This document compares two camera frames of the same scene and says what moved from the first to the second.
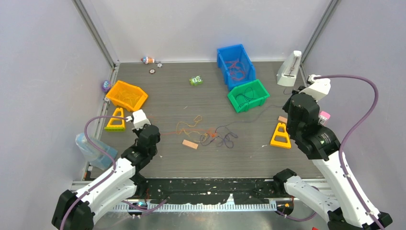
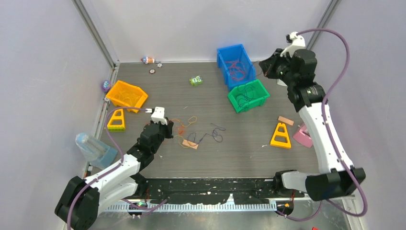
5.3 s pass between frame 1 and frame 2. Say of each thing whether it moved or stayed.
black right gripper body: moved
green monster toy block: stayed
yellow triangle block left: stayed
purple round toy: stayed
